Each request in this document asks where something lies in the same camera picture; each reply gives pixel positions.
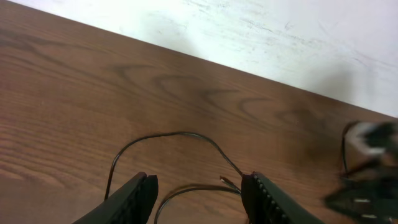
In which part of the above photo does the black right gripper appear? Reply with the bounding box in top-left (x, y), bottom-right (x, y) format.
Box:
top-left (325, 121), bottom-right (397, 223)

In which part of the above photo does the thin black cable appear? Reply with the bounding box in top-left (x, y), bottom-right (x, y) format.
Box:
top-left (104, 131), bottom-right (245, 224)

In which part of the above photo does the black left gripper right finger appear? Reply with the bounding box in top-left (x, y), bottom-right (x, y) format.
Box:
top-left (241, 172), bottom-right (323, 224)

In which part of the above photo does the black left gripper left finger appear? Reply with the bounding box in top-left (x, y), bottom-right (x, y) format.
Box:
top-left (73, 172), bottom-right (159, 224)

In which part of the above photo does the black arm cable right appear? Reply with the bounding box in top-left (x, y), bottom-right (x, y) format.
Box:
top-left (340, 121), bottom-right (361, 177)

